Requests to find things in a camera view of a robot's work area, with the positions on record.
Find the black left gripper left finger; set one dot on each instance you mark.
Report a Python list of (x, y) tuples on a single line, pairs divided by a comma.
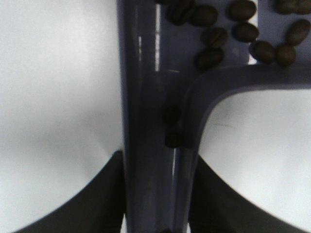
[(97, 208)]

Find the pile of coffee beans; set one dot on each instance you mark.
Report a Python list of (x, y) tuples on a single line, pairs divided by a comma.
[(273, 42)]

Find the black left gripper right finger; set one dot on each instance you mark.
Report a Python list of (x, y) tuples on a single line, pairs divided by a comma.
[(217, 208)]

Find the grey plastic dustpan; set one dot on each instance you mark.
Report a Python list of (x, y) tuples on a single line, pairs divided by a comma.
[(157, 74)]

